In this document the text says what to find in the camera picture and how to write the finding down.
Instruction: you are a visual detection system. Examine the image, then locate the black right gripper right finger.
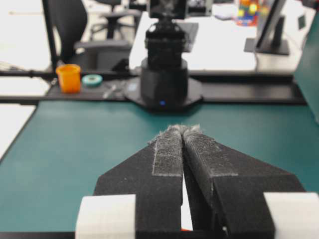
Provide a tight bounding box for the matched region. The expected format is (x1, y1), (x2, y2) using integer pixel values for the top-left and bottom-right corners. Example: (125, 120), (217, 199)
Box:
(182, 126), (319, 239)

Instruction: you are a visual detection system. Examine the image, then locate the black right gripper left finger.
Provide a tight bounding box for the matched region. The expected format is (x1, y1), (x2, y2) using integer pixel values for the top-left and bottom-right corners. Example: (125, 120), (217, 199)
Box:
(75, 125), (184, 239)

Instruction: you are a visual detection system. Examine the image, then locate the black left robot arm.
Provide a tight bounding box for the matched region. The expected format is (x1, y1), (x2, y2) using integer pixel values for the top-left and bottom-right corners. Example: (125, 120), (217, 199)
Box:
(124, 0), (202, 111)

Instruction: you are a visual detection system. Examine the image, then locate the teal tape roll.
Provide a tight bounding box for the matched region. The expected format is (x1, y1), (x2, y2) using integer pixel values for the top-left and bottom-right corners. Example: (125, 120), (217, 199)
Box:
(82, 74), (103, 88)

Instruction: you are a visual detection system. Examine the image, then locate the orange plastic cup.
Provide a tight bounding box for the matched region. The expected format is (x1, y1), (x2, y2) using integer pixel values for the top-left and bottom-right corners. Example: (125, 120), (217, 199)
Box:
(55, 64), (81, 94)

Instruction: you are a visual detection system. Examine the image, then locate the black computer monitor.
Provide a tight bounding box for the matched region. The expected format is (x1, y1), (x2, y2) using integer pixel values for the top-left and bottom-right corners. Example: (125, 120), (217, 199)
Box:
(244, 0), (290, 56)

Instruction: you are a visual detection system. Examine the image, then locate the black office chair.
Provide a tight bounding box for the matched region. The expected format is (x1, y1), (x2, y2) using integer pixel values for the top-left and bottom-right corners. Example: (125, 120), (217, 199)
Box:
(41, 0), (143, 73)

